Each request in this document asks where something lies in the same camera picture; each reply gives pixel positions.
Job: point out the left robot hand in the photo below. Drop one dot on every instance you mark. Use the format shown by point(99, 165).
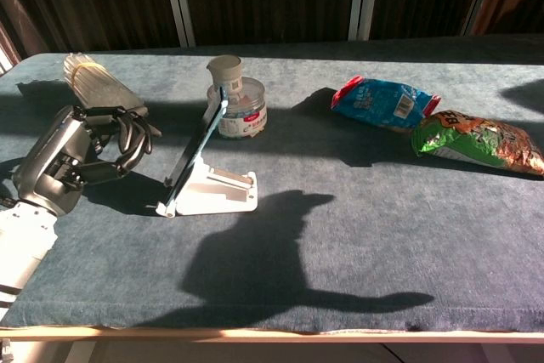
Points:
point(51, 154)

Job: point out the black smartphone with blue edge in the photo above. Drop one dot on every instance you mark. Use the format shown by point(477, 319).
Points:
point(197, 146)

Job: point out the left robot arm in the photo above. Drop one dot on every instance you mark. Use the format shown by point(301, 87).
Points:
point(21, 244)

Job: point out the white folding phone stand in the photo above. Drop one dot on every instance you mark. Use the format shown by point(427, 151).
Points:
point(221, 195)

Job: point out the bundle of clear plastic sticks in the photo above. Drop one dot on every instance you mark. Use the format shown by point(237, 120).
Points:
point(102, 86)

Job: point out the yellow rubber band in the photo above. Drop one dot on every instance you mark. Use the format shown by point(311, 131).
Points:
point(85, 66)

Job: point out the small grey paper cup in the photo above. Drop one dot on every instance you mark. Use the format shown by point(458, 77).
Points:
point(225, 72)

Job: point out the clear plastic jar with label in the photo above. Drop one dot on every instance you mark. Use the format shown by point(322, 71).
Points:
point(246, 118)

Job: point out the blue-grey table cloth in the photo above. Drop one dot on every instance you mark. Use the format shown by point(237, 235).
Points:
point(361, 231)

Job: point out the blue snack bag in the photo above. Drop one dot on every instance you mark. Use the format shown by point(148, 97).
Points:
point(374, 103)

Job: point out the green and orange snack bag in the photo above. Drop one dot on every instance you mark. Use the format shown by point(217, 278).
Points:
point(476, 142)

